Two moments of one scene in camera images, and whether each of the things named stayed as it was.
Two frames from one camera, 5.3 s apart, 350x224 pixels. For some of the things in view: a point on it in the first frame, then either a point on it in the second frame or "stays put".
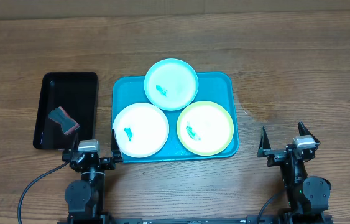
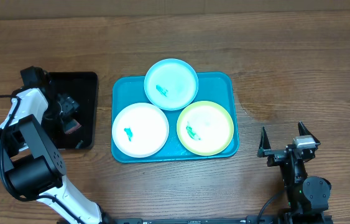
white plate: x=141 y=129 stays put
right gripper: x=273 y=156 stays put
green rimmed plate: x=205 y=128 stays put
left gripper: x=107 y=163 -> x=66 y=104
